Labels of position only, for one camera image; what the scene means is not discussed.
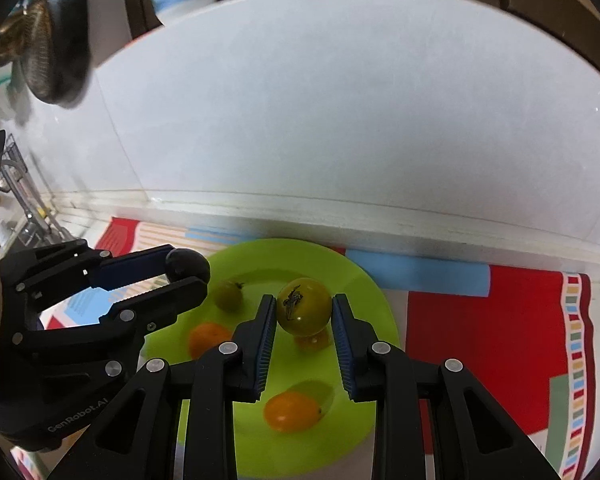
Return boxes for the colourful patchwork tablecloth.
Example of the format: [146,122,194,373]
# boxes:
[10,217,597,480]

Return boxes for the tall chrome faucet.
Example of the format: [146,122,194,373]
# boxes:
[0,160,77,247]

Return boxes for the green plate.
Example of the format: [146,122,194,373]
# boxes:
[142,238,401,479]

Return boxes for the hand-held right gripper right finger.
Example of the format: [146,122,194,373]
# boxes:
[331,294,561,480]

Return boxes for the small copper saucepan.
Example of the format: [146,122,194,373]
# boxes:
[0,0,47,63]

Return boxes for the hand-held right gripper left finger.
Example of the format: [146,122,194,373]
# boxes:
[47,294,279,480]

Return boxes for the green tomato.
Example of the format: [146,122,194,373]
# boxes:
[276,277,333,337]
[215,280,245,311]

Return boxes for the small orange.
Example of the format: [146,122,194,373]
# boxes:
[293,329,332,353]
[188,322,234,361]
[263,391,324,433]

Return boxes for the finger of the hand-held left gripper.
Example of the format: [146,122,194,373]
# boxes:
[0,240,177,307]
[10,276,210,357]

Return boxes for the black frying pan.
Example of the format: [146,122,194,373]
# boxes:
[0,0,94,109]

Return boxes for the dark purple plum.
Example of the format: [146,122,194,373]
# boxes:
[165,248,211,286]

